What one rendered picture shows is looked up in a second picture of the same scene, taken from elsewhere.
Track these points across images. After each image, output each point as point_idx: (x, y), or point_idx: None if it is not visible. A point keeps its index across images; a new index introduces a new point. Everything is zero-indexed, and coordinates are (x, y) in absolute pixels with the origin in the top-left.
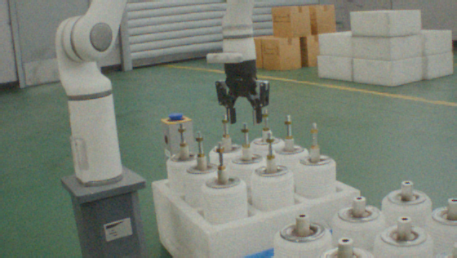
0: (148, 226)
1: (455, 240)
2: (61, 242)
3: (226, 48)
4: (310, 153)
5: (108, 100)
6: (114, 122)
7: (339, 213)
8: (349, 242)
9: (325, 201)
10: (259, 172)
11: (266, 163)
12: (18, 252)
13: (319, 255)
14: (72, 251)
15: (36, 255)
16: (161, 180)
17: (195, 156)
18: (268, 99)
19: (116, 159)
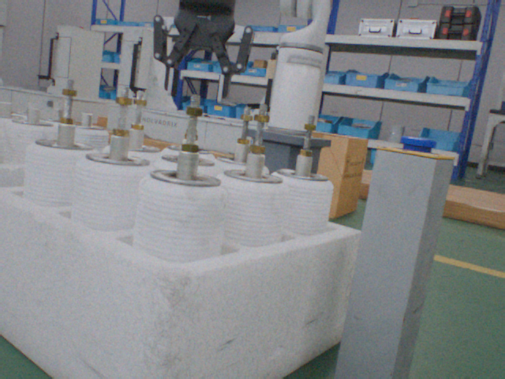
0: (420, 375)
1: None
2: (473, 327)
3: None
4: (75, 133)
5: (278, 53)
6: (277, 75)
7: (52, 124)
8: (55, 107)
9: None
10: (151, 148)
11: (153, 163)
12: (484, 309)
13: None
14: (431, 316)
15: (457, 307)
16: (350, 230)
17: (285, 172)
18: (155, 47)
19: (270, 110)
